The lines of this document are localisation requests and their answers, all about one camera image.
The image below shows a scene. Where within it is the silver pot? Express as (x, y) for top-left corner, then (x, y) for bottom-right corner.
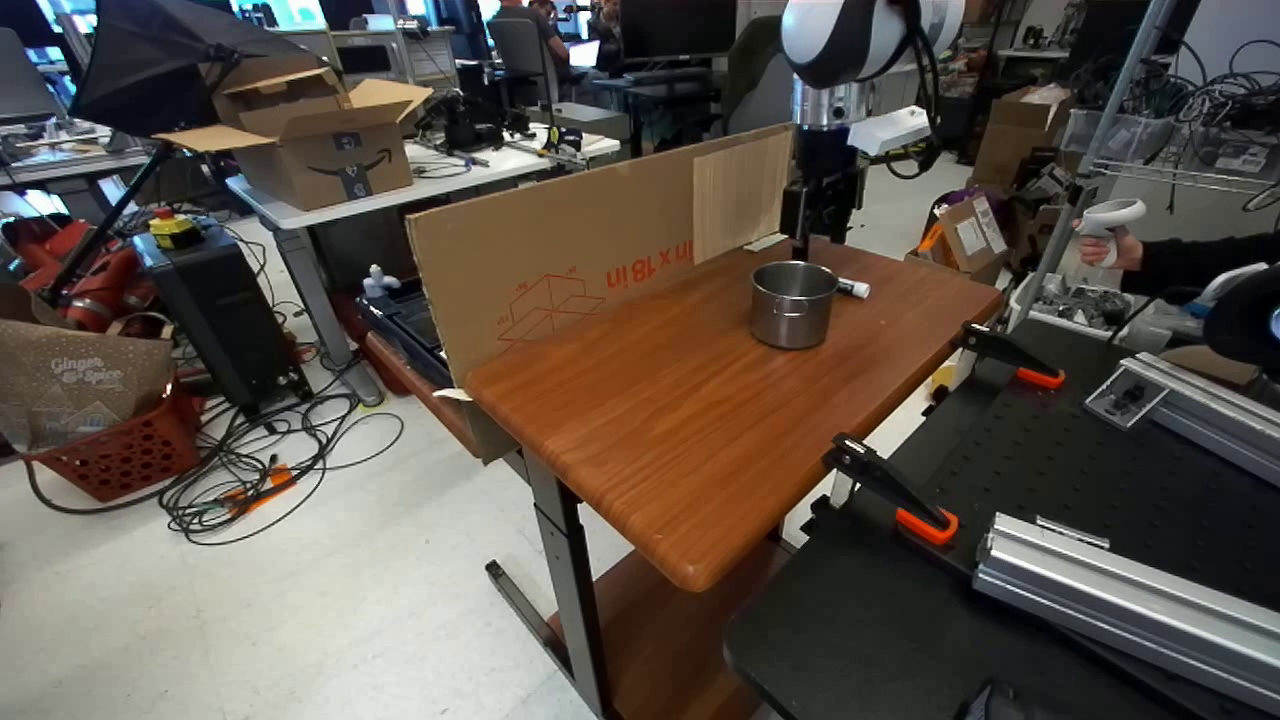
(750, 261), (840, 351)

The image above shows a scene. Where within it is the hand controller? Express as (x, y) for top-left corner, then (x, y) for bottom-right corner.
(1075, 198), (1149, 267)

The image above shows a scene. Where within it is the red machine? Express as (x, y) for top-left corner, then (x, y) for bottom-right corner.
(0, 214), (153, 333)

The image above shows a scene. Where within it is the office chair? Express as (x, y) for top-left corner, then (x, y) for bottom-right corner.
(487, 17), (563, 107)

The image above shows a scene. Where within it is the person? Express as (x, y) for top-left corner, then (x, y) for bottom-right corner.
(494, 0), (589, 85)

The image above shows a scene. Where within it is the cardboard box with label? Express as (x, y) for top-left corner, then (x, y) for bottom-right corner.
(920, 191), (1010, 279)

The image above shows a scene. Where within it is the white desk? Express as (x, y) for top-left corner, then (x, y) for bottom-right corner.
(224, 124), (623, 408)

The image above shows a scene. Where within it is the black clamp with orange tip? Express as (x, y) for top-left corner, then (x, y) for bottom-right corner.
(823, 432), (960, 547)
(958, 321), (1067, 391)

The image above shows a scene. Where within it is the brown paper bag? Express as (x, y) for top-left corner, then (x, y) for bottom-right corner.
(0, 318), (178, 453)

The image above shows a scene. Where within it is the aluminium rail with black switch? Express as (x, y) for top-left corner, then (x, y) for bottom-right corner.
(1083, 351), (1280, 488)

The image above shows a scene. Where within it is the person's hand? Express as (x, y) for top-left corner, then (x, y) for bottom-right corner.
(1074, 219), (1147, 273)

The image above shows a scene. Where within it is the yellow emergency stop button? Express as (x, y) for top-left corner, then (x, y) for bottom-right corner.
(147, 207), (205, 252)

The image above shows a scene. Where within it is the red plastic basket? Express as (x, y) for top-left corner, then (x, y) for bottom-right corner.
(24, 384), (203, 504)

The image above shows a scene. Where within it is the black tray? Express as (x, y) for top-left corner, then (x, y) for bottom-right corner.
(358, 284), (453, 389)

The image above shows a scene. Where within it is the clear plastic bin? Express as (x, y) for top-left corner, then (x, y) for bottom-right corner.
(1059, 107), (1177, 167)

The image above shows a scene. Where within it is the black computer tower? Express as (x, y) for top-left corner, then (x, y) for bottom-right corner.
(132, 226), (313, 412)

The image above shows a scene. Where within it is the stack of cardboard boxes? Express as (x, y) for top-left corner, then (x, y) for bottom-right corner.
(972, 83), (1075, 193)

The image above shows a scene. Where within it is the black softbox on stand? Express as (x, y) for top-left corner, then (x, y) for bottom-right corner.
(38, 0), (323, 306)

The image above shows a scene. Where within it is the open cardboard box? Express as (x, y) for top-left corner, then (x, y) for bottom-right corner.
(154, 64), (435, 212)

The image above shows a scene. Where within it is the metal pole stand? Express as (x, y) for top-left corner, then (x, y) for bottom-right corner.
(1008, 0), (1183, 333)

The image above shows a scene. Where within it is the tangle of black cables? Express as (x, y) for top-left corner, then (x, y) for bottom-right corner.
(24, 225), (407, 547)

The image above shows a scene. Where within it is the light wood board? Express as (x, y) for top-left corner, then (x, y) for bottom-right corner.
(692, 129), (795, 267)

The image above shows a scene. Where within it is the person's forearm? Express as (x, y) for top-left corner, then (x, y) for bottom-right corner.
(1120, 231), (1280, 297)

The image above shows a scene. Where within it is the monitor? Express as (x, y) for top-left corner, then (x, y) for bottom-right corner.
(619, 0), (738, 61)

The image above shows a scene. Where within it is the large cardboard panel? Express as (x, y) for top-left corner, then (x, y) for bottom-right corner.
(405, 123), (796, 463)

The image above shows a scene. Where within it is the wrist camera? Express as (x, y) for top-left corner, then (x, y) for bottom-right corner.
(779, 180), (812, 242)

